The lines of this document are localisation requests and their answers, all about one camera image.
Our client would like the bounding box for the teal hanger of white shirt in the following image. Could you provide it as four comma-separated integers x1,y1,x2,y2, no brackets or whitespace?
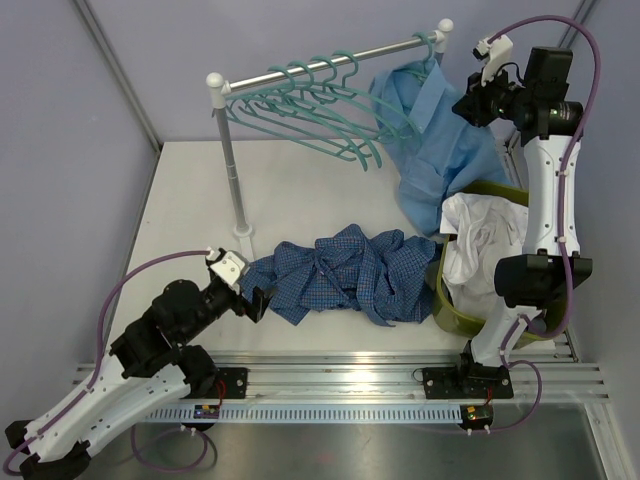
269,59,380,152

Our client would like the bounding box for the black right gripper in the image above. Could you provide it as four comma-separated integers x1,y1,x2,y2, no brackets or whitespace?
452,64,531,129

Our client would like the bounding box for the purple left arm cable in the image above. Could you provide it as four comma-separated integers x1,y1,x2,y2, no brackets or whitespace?
2,248,221,474

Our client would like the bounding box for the light blue shirt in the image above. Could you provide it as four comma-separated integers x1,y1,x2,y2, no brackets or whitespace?
369,59,511,236

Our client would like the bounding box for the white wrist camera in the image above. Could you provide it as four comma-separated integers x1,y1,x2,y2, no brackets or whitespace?
473,35,513,86
205,248,249,289

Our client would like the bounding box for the teal hanger of blue shirt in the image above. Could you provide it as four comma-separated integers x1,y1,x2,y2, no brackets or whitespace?
407,30,439,81

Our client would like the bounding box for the white slotted cable duct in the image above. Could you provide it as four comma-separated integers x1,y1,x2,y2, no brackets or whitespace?
145,404,462,425

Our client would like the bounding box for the teal hanger of checked shirt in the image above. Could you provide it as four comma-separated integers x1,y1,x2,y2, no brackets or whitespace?
289,50,419,144

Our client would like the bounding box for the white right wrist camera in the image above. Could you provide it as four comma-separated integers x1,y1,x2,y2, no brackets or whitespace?
473,35,513,86

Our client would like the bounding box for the dark blue checked shirt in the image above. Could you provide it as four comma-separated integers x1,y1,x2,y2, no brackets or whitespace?
240,224,441,327

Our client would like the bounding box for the white shirt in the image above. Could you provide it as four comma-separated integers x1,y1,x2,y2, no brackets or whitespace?
440,193,528,320

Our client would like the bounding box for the metal clothes rack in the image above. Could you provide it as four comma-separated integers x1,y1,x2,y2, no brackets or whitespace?
206,18,454,260

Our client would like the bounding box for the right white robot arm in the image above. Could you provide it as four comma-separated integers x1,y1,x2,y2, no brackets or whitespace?
424,40,593,399

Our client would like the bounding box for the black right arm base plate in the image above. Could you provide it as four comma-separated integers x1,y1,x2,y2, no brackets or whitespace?
422,366,514,400

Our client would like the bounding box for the teal hanger of grey shirt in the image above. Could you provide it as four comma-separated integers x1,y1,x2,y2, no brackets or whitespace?
224,62,374,171

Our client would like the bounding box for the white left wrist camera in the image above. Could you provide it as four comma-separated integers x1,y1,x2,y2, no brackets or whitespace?
205,248,249,289

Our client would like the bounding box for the aluminium mounting rail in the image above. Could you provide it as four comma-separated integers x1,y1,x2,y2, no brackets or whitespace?
74,349,612,401

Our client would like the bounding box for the green laundry basket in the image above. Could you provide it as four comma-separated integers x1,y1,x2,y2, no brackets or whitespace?
427,181,566,338

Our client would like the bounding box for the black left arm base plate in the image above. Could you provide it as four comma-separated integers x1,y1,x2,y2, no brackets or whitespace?
186,367,249,400

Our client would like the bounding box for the teal hanger of plaid shirt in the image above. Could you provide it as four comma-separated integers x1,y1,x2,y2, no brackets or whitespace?
239,59,384,169

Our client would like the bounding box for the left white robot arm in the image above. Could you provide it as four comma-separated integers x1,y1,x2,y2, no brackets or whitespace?
5,279,273,479

